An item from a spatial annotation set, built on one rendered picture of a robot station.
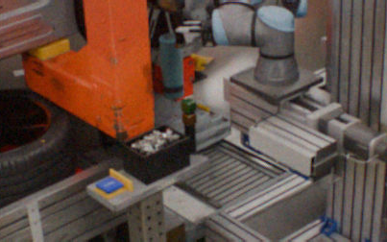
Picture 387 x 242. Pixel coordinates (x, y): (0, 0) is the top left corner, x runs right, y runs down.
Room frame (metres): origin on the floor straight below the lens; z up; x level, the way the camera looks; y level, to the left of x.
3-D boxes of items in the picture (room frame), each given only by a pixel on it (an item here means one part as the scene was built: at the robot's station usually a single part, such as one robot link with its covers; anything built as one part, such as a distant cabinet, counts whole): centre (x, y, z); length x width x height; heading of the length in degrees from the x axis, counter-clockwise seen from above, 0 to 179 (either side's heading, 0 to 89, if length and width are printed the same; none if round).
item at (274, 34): (2.49, -0.27, 0.98); 0.13 x 0.12 x 0.14; 75
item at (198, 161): (2.53, 0.17, 0.44); 0.43 x 0.17 x 0.03; 130
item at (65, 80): (2.99, 0.47, 0.69); 0.52 x 0.17 x 0.35; 40
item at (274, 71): (2.48, -0.28, 0.87); 0.15 x 0.15 x 0.10
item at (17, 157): (2.85, 0.80, 0.39); 0.66 x 0.66 x 0.24
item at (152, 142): (2.55, 0.14, 0.51); 0.20 x 0.14 x 0.13; 129
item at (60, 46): (3.13, 0.58, 0.71); 0.14 x 0.14 x 0.05; 40
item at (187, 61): (3.26, 0.08, 0.48); 0.16 x 0.12 x 0.17; 40
